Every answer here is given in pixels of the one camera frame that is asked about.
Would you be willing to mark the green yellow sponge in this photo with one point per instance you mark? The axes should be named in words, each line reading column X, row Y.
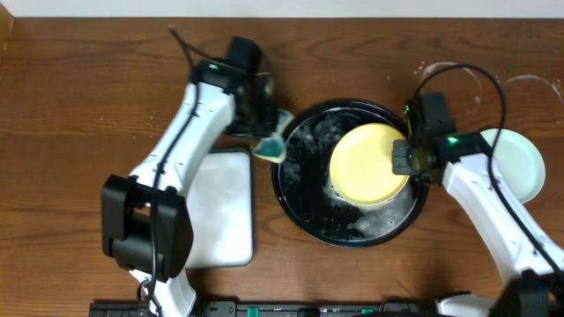
column 273, row 147

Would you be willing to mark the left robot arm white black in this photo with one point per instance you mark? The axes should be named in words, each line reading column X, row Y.
column 187, row 207

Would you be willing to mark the black base rail bottom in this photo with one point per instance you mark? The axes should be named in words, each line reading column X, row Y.
column 286, row 309

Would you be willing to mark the yellow plate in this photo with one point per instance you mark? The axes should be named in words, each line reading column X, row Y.
column 361, row 165

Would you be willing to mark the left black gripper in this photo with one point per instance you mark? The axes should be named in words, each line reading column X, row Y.
column 258, row 125

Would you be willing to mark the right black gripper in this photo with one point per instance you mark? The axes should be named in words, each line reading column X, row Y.
column 400, row 165

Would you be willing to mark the rectangular soapy water tray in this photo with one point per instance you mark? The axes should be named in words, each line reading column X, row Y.
column 220, row 207

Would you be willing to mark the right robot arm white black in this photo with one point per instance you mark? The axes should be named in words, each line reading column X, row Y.
column 530, row 264

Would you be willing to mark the light green plate top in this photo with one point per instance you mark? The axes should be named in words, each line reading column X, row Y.
column 521, row 164

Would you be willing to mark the round black tray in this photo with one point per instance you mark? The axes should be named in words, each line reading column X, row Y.
column 304, row 190

